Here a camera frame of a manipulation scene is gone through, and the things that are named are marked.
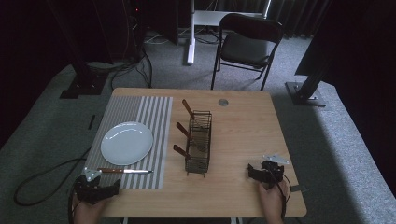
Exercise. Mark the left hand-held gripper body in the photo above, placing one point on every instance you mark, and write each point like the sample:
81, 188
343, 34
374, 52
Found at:
90, 192

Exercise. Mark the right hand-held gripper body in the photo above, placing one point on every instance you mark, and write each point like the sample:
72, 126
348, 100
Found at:
273, 172

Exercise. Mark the person's left hand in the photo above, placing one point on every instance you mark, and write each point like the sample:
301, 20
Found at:
88, 213

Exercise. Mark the person's right hand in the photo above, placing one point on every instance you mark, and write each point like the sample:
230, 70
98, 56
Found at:
271, 202

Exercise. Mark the small grey clip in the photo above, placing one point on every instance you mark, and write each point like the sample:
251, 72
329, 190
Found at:
299, 188

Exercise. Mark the white round plate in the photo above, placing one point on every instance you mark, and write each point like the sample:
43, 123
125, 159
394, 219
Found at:
127, 143

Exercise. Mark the small black floor object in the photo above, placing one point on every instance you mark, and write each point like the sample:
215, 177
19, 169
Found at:
91, 122

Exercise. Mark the grey striped placemat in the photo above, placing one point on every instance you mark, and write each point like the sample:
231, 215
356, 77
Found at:
158, 124

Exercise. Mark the round grey table grommet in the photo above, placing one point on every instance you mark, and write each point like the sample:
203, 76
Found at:
223, 102

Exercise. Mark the black metal stand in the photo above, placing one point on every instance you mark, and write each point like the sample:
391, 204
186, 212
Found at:
82, 81
306, 91

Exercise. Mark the black folding chair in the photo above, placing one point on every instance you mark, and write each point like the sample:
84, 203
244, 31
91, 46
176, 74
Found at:
246, 46

